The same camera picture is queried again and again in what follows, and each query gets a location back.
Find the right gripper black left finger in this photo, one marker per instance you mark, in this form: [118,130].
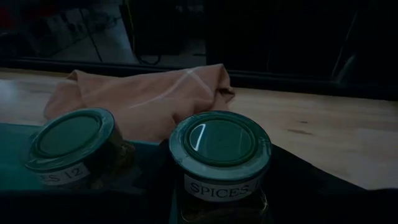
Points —
[77,208]

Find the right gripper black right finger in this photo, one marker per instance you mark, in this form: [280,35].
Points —
[326,202]

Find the green-lid spice jar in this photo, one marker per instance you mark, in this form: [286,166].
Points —
[220,146]
[68,140]

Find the teal plastic bin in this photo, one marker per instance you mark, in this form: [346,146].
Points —
[12,155]

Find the black curtain room divider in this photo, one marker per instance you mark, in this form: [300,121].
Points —
[280,37]

